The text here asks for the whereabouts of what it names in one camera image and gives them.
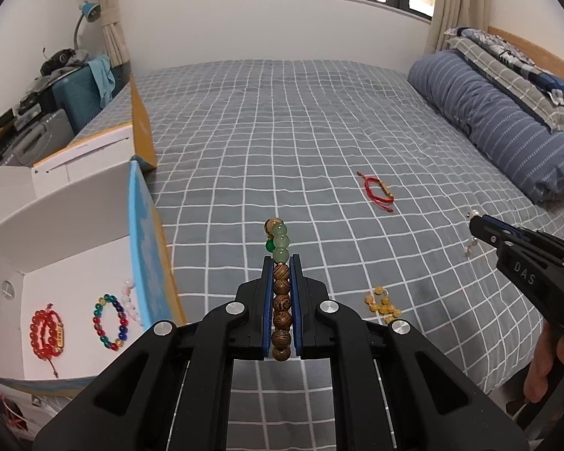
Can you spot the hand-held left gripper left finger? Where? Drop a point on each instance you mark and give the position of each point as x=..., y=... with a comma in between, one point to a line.
x=266, y=314

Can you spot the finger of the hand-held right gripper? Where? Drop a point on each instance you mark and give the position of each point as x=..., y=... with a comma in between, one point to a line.
x=486, y=232
x=503, y=226

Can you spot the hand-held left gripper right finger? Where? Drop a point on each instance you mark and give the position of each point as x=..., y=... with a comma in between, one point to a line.
x=297, y=314

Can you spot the white pearl jewelry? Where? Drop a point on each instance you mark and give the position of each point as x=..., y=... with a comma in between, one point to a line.
x=471, y=245

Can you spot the blue and yellow cardboard box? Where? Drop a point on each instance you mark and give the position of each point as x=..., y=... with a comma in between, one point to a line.
x=75, y=263

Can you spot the person's right hand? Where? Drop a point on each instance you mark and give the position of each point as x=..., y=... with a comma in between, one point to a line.
x=539, y=366

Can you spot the blue striped rolled duvet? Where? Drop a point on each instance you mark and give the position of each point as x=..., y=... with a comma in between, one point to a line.
x=493, y=117

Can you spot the navy and white patterned cloth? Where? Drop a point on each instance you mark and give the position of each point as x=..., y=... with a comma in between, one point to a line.
x=559, y=89

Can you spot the grey checked pillow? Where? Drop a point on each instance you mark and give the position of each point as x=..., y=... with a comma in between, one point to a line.
x=507, y=70

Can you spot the wooden headboard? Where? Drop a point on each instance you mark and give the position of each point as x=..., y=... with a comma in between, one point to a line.
x=545, y=51

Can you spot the teal suitcase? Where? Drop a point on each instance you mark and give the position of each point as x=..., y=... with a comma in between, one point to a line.
x=80, y=98

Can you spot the teal cloth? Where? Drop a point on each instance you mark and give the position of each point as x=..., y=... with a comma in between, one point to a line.
x=102, y=77

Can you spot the grey plastic device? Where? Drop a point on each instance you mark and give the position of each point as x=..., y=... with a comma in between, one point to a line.
x=37, y=136

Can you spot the dark clutter pile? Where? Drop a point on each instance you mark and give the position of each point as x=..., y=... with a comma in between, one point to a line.
x=61, y=58

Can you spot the blue desk lamp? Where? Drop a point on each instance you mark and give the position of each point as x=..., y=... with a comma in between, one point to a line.
x=91, y=11

